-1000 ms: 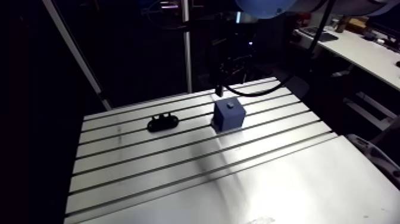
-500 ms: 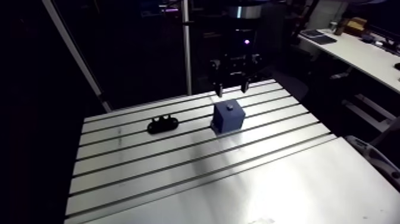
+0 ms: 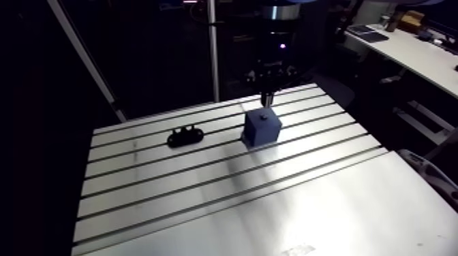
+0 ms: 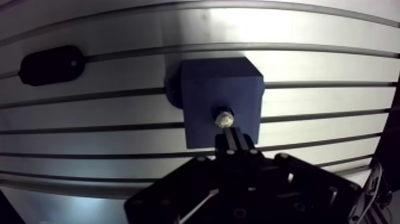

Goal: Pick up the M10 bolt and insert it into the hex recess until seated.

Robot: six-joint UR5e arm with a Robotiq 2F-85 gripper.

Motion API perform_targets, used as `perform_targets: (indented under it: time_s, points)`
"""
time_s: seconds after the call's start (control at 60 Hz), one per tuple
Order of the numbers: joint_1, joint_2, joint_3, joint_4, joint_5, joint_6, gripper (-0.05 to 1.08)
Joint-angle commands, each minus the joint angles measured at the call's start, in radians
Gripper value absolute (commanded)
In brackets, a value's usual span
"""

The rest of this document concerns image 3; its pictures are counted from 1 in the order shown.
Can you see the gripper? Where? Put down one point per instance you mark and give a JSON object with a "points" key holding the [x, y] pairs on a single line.
{"points": [[271, 77]]}

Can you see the dark blue-grey block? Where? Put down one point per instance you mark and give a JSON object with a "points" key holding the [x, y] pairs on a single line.
{"points": [[261, 128]]}

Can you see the black oval holder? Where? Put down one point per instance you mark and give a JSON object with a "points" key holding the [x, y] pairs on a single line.
{"points": [[184, 137]]}

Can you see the dark flat keyboard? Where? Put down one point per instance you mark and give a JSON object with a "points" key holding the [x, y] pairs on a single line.
{"points": [[368, 34]]}

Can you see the white desk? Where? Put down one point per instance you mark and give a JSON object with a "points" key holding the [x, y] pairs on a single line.
{"points": [[411, 53]]}

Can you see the brown cardboard box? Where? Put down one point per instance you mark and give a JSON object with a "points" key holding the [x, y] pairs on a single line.
{"points": [[411, 21]]}

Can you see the pale holed strip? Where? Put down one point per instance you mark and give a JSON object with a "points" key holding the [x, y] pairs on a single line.
{"points": [[434, 177]]}

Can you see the upright metal post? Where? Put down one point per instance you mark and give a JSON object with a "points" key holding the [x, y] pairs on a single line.
{"points": [[214, 53]]}

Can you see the slanted pale post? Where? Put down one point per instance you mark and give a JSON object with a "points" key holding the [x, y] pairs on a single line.
{"points": [[84, 57]]}

